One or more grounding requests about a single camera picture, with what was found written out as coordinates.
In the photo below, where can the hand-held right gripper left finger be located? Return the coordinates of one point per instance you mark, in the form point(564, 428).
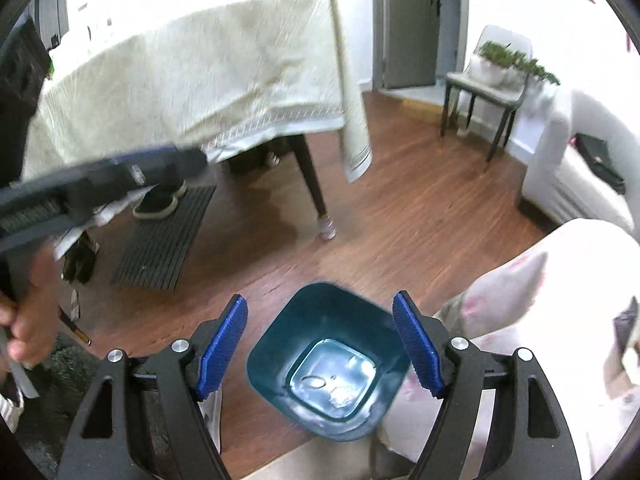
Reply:
point(225, 345)

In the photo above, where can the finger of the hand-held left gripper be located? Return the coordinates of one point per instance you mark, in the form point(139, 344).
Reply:
point(160, 165)

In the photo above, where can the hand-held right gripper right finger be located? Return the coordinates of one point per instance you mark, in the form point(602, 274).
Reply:
point(417, 345)

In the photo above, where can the teal plastic trash bin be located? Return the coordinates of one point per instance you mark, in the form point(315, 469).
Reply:
point(280, 350)

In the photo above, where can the person's left hand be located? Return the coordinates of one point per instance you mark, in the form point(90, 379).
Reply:
point(27, 320)

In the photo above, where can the dark shoe with light sole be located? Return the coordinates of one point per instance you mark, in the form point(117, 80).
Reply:
point(157, 202)

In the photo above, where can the black ribbed floor mat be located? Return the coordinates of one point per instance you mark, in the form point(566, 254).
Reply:
point(160, 240)

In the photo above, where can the brown stick with gold band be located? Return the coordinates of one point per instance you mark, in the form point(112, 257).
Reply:
point(75, 327)

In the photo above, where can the pink printed tablecloth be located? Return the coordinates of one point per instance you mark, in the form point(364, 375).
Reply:
point(550, 285)

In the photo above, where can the black table leg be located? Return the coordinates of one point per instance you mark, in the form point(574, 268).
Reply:
point(310, 175)

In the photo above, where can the light grey armchair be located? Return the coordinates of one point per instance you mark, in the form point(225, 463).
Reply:
point(565, 180)

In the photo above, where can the black handbag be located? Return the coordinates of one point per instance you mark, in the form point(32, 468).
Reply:
point(600, 160)

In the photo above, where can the grey chair with black legs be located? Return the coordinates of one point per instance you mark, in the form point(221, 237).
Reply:
point(480, 84)

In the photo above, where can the grey door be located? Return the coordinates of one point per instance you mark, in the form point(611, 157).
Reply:
point(415, 25)

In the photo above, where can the green potted plant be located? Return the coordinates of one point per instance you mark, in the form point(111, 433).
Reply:
point(500, 52)

